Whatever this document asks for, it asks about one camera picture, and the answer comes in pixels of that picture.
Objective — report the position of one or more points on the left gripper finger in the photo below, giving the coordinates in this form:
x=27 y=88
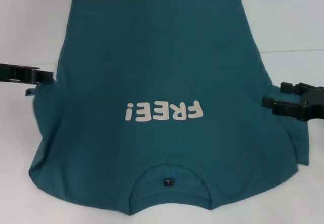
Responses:
x=43 y=77

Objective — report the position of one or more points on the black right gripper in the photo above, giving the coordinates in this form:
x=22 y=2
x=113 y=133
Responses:
x=315 y=105

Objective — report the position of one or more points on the teal t-shirt with FREE print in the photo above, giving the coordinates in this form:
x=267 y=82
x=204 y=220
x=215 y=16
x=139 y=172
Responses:
x=162 y=56

